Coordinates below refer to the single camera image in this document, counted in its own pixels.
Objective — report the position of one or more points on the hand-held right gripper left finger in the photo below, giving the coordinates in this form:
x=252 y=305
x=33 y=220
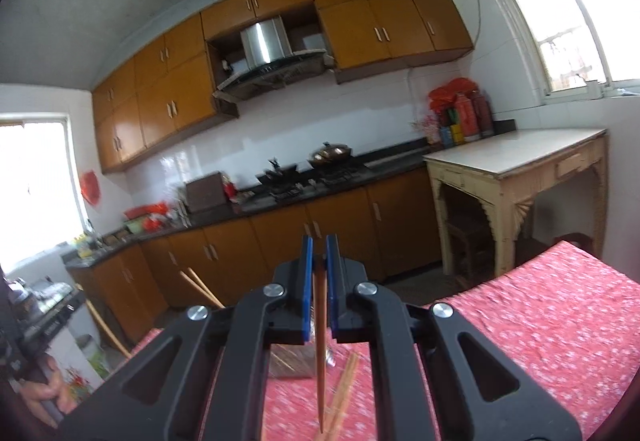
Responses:
x=307 y=301

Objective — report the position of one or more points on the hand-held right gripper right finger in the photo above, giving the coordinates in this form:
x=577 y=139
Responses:
x=334 y=311

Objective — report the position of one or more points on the long wooden chopstick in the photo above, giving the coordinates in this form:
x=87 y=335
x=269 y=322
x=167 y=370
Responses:
x=320 y=371

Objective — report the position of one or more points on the bunch of wooden chopsticks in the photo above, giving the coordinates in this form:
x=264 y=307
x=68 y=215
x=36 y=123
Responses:
x=202 y=288

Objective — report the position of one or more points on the person's left hand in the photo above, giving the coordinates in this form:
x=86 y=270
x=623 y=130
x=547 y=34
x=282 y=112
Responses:
x=42 y=396

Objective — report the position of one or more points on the wooden base cabinet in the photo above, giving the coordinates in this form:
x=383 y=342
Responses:
x=390 y=221

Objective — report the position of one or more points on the gas stove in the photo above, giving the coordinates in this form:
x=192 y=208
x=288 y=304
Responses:
x=300 y=188

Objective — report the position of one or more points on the yellow detergent bottle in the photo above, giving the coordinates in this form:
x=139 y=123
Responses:
x=84 y=247

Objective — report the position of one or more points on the black kitchen countertop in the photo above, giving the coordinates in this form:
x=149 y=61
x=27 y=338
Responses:
x=220 y=211

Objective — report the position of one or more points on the small red bottle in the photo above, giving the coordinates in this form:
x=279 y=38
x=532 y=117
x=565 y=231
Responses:
x=230 y=191

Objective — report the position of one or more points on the small kitchen window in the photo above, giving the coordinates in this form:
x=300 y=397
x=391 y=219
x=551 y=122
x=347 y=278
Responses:
x=35 y=191

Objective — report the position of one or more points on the wok with lid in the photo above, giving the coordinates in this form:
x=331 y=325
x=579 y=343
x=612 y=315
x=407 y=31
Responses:
x=330 y=155

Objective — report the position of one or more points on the dark cutting board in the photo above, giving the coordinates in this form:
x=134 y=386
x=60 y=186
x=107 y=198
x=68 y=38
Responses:
x=205 y=191

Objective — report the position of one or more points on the green basin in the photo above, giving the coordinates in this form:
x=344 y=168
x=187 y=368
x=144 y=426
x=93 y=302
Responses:
x=136 y=226

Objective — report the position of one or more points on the hanging red bag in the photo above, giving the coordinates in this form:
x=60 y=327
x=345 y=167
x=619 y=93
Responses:
x=91 y=186

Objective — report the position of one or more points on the stacked bowls with red bag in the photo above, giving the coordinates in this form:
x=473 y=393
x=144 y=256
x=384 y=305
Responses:
x=156 y=216

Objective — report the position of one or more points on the red basin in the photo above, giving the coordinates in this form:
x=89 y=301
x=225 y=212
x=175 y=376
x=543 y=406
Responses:
x=136 y=211

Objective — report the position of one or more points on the red floral tablecloth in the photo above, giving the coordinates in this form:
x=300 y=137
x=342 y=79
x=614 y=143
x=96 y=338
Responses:
x=525 y=346

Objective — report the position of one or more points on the yellow and blue box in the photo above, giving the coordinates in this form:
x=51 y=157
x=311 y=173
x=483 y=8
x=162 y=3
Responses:
x=451 y=133

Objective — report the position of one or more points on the large red bottle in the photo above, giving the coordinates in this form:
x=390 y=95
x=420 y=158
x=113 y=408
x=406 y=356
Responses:
x=464 y=118

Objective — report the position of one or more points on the cream wooden side table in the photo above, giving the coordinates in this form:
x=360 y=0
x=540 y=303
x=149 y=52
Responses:
x=515 y=151

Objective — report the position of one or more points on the dark red bottle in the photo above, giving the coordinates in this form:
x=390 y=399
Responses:
x=484 y=116

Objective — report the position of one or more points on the red bags on bottles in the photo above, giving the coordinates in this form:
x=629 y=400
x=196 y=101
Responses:
x=450 y=93

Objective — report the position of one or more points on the steel range hood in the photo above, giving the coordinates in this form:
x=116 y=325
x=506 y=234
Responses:
x=262 y=43

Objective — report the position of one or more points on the small cup on sill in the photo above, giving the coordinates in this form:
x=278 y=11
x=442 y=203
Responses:
x=591 y=88

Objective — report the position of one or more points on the large sliding window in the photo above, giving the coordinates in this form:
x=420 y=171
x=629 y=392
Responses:
x=575 y=11

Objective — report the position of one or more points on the wooden wall cabinet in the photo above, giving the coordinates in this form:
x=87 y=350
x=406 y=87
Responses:
x=150 y=106
x=260 y=3
x=390 y=26

